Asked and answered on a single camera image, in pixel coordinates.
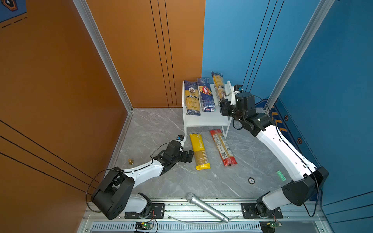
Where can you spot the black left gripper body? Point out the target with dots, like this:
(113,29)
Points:
(183,157)

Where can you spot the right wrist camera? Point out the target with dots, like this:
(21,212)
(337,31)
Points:
(235,90)

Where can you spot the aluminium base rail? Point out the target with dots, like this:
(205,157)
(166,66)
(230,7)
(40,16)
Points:
(231,215)

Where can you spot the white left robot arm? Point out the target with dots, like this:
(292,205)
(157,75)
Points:
(114,194)

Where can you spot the red spaghetti pack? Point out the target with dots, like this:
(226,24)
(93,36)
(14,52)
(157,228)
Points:
(226,154)

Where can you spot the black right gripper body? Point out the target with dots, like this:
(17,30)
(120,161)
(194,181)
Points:
(229,110)

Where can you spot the green toy brick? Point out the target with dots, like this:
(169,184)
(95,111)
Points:
(281,176)

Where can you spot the blue yellow pasta bag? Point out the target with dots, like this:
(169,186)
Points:
(192,99)

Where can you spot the circuit board right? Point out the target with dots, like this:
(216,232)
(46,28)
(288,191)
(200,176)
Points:
(270,227)

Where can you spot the white metal shelf rack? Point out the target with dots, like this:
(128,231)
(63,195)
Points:
(206,119)

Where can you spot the aluminium corner post right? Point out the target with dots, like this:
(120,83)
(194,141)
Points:
(310,31)

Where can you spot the green circuit board left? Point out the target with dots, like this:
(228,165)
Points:
(144,227)

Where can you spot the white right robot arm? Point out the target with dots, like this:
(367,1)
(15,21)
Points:
(306,179)

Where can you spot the aluminium corner post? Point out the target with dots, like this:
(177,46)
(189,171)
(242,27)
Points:
(96,37)
(310,31)

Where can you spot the blue yellow portrait spaghetti pack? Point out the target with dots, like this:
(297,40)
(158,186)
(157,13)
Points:
(219,86)

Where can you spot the aluminium corner post left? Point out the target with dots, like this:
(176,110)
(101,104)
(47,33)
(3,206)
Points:
(96,37)

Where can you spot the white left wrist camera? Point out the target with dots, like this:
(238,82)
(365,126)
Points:
(181,139)

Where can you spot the silver microphone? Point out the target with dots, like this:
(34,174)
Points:
(193,199)

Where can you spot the dark blue Barilla spaghetti pack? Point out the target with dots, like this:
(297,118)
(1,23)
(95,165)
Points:
(206,95)

